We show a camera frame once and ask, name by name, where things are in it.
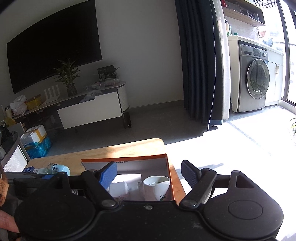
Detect light blue toothpick jar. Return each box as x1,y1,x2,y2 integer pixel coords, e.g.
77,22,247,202
33,163,70,176

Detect person's left hand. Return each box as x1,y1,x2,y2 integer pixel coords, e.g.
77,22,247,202
0,210,19,233

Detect wooden coffee table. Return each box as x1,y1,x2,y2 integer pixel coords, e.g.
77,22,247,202
26,138,186,204

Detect dark blue printed box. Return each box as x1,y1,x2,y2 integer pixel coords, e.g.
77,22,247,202
23,167,35,173

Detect blue plastic bag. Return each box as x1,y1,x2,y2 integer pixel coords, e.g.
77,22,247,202
25,136,52,159

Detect round grey side table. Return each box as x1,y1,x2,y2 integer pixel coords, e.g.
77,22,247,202
1,135,31,172

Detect white ceramic mug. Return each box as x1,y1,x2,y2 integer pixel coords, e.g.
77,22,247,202
138,176,171,201

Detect orange white cardboard tray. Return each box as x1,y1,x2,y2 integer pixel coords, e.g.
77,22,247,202
81,154,173,201

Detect white yellow cardboard box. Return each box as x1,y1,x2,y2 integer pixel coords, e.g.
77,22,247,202
20,125,47,146

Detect black rolled mat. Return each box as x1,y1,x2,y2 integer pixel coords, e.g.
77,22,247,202
123,112,132,128

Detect white TV cabinet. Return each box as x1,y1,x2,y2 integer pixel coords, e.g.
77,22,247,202
14,81,130,129

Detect yellow box on cabinet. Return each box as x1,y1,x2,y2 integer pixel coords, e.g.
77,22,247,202
25,94,43,110

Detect white router with antennas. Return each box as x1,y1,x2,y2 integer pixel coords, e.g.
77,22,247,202
43,85,60,105

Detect white plastic bag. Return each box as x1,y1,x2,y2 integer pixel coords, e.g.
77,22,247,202
10,95,28,116

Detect grey cloth on cabinet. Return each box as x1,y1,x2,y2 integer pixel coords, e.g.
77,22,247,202
80,90,103,103

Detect bamboo plant in glass vase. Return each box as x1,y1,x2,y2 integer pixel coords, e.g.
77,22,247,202
54,61,80,97

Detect dark framed picture box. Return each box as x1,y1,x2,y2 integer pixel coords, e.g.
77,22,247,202
97,65,117,79

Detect silver washing machine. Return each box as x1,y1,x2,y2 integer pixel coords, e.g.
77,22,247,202
238,41,270,113

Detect dark blue curtain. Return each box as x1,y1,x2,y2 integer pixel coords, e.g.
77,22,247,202
175,1,224,131

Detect black wall television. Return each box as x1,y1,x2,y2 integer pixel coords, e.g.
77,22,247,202
6,1,102,93

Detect wooden wall shelf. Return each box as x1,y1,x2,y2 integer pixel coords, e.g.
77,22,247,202
221,0,265,27

